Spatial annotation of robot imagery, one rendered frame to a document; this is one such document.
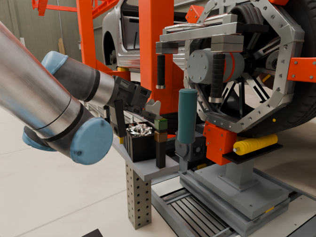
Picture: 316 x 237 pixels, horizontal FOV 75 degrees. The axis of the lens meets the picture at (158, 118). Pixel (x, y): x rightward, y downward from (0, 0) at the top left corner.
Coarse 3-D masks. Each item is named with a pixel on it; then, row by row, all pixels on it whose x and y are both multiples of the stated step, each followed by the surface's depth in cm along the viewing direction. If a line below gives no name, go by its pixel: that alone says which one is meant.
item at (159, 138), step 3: (156, 132) 79; (165, 132) 79; (156, 135) 79; (159, 135) 77; (162, 135) 78; (165, 135) 79; (156, 138) 79; (159, 138) 78; (162, 138) 78; (165, 138) 79; (159, 141) 78; (162, 141) 79; (165, 141) 79
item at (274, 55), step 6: (270, 42) 122; (270, 48) 122; (270, 54) 118; (276, 54) 115; (270, 60) 119; (264, 66) 127; (270, 66) 119; (270, 78) 125; (264, 84) 129; (270, 84) 125
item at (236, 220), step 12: (192, 168) 138; (180, 180) 133; (192, 180) 128; (192, 192) 123; (204, 192) 114; (216, 204) 106; (228, 204) 106; (288, 204) 109; (228, 216) 100; (240, 216) 99; (264, 216) 98; (276, 216) 106; (240, 228) 94; (252, 228) 95
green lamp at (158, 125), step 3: (156, 120) 77; (159, 120) 76; (162, 120) 76; (165, 120) 77; (156, 123) 78; (159, 123) 76; (162, 123) 77; (165, 123) 77; (156, 126) 78; (159, 126) 76; (162, 126) 77; (165, 126) 78; (159, 129) 77; (162, 129) 77
